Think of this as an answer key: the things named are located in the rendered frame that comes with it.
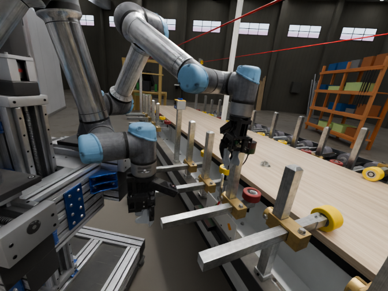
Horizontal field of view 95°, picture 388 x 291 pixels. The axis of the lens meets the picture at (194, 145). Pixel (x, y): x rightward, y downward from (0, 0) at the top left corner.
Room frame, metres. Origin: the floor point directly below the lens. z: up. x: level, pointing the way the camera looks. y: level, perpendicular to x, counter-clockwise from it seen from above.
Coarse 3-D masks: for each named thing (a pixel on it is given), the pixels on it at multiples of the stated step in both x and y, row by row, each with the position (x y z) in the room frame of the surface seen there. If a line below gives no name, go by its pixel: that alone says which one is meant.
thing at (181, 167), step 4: (180, 164) 1.10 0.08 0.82; (184, 164) 1.10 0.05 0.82; (196, 164) 1.12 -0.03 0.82; (200, 164) 1.13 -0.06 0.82; (156, 168) 1.01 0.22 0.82; (160, 168) 1.01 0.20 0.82; (164, 168) 1.02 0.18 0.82; (168, 168) 1.03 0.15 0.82; (172, 168) 1.04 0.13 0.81; (176, 168) 1.06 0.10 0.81; (180, 168) 1.07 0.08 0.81; (184, 168) 1.08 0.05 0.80; (156, 172) 1.00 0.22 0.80; (160, 172) 1.01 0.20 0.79
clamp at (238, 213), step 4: (224, 192) 0.73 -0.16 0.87; (224, 196) 0.70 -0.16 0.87; (224, 200) 0.70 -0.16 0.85; (228, 200) 0.67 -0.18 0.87; (232, 200) 0.67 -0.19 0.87; (236, 200) 0.67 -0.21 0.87; (232, 204) 0.65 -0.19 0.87; (236, 204) 0.65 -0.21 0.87; (232, 208) 0.64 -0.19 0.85; (236, 208) 0.62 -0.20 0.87; (240, 208) 0.62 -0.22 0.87; (244, 208) 0.63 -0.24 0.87; (232, 212) 0.64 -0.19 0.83; (236, 212) 0.62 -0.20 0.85; (240, 212) 0.62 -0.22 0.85; (244, 212) 0.63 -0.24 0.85; (236, 216) 0.61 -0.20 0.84; (240, 216) 0.62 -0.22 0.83; (244, 216) 0.63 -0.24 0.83
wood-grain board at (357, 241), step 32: (256, 160) 1.10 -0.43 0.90; (288, 160) 1.16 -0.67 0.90; (320, 160) 1.22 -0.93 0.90; (320, 192) 0.76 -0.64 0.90; (352, 192) 0.79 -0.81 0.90; (384, 192) 0.82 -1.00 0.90; (352, 224) 0.55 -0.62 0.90; (384, 224) 0.57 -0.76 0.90; (352, 256) 0.41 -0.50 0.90; (384, 256) 0.42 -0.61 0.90
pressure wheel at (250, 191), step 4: (244, 188) 0.72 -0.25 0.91; (248, 188) 0.73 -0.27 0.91; (252, 188) 0.73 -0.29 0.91; (244, 192) 0.69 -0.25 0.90; (248, 192) 0.70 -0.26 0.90; (252, 192) 0.70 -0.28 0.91; (256, 192) 0.70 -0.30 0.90; (244, 196) 0.68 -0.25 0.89; (248, 196) 0.67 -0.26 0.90; (252, 196) 0.66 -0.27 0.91; (256, 196) 0.67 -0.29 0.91; (260, 196) 0.68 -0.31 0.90; (248, 200) 0.67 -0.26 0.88; (252, 200) 0.66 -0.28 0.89; (256, 200) 0.66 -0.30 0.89; (248, 208) 0.70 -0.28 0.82
